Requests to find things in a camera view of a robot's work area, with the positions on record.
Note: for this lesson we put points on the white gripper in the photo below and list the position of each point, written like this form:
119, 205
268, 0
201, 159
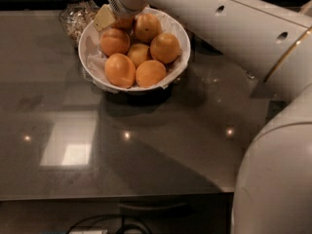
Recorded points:
126, 4

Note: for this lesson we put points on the orange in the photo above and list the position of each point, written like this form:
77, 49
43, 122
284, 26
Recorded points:
114, 41
150, 72
165, 48
125, 23
139, 53
120, 71
146, 27

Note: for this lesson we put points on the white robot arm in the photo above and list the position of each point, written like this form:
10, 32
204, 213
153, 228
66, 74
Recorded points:
273, 193

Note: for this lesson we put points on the white bowl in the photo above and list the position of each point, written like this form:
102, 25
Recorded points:
87, 41

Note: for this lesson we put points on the left glass cereal jar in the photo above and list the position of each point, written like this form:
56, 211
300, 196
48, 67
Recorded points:
75, 17

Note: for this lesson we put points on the white box on floor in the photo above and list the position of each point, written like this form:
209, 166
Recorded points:
89, 231

